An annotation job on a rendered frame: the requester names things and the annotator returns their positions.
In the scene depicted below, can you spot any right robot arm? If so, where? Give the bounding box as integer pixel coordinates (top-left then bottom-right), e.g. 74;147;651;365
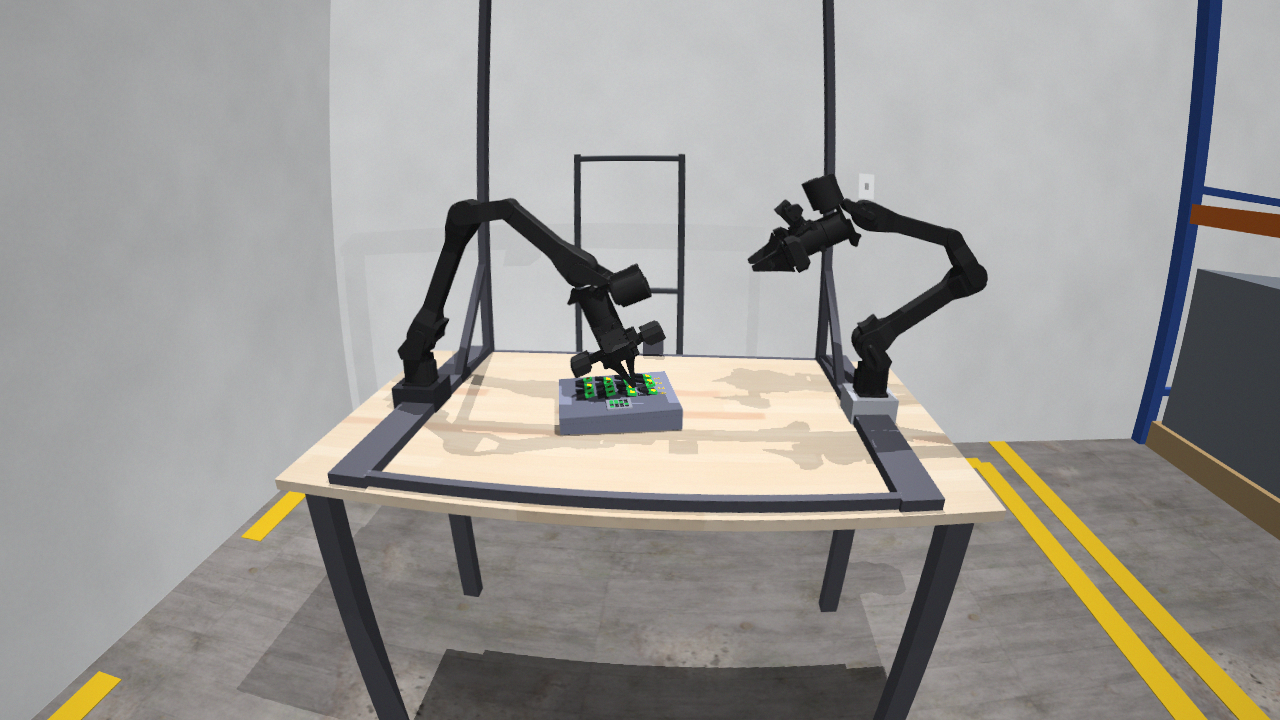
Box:
397;199;652;387

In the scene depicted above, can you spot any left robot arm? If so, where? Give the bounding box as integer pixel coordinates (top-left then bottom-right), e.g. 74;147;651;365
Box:
774;173;988;398

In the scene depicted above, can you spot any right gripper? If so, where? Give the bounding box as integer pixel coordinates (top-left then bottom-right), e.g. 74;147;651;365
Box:
570;310;666;388

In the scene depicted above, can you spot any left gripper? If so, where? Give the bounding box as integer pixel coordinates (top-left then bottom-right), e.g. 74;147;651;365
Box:
748;220;829;273

